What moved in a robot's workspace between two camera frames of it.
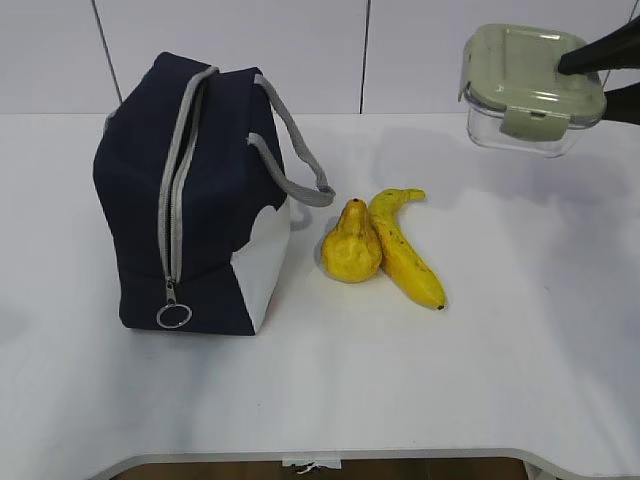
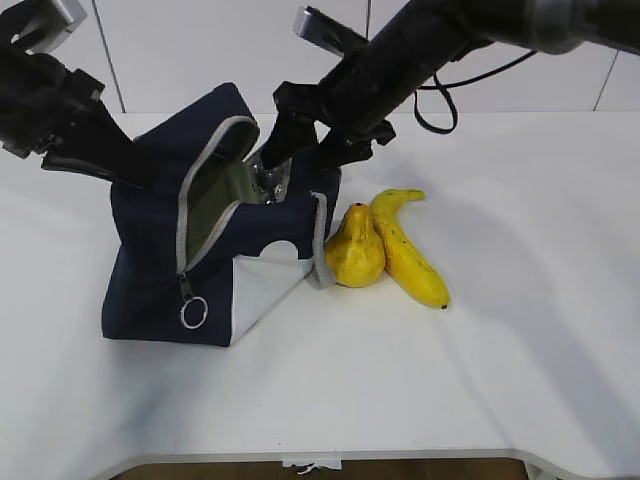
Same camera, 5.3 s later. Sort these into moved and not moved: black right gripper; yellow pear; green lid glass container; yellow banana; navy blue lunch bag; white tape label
Moved: navy blue lunch bag; black right gripper; green lid glass container
Not moved: white tape label; yellow banana; yellow pear
